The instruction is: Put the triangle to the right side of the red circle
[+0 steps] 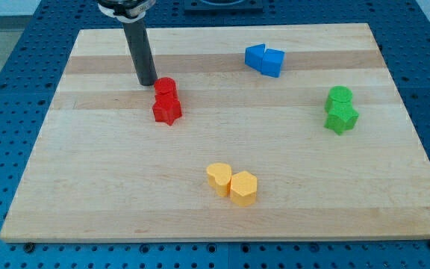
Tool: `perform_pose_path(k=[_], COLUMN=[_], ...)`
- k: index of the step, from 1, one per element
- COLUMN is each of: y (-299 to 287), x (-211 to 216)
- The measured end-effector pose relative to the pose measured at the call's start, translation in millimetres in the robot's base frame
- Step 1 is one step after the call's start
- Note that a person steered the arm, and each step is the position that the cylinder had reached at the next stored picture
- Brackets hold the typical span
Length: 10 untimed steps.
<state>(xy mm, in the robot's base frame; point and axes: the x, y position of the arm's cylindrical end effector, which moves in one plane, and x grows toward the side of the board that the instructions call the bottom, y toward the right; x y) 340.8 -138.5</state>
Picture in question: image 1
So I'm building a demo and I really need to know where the red star block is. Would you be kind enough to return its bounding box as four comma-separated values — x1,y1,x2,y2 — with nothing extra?
152,95,182,126

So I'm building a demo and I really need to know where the red circle block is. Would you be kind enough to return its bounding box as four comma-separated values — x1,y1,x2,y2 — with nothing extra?
154,77,178,99

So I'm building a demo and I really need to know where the blue triangle block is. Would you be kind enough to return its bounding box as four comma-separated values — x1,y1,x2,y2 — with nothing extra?
244,43,266,71

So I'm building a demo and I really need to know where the green circle block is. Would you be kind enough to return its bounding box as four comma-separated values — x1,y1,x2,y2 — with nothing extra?
325,86,353,112

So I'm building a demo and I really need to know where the yellow heart block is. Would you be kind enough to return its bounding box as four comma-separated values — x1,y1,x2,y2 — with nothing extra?
206,163,232,197

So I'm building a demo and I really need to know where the green star block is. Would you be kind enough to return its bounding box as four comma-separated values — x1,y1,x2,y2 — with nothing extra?
324,102,359,135

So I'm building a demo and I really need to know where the blue cube block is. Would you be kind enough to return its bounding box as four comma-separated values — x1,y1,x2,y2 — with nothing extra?
261,49,285,78

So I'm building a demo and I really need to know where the yellow hexagon block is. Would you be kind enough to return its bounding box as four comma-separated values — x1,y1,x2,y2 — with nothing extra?
230,170,258,207

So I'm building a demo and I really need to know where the wooden board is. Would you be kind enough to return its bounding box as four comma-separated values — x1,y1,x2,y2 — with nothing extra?
0,23,430,243

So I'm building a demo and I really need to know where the dark blue base plate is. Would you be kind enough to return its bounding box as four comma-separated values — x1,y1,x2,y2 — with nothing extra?
184,0,264,13

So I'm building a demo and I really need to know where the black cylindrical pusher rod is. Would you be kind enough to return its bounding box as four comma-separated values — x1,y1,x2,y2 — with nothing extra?
122,19,158,86

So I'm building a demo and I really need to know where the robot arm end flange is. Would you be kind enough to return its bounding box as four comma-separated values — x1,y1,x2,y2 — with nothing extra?
96,0,156,23

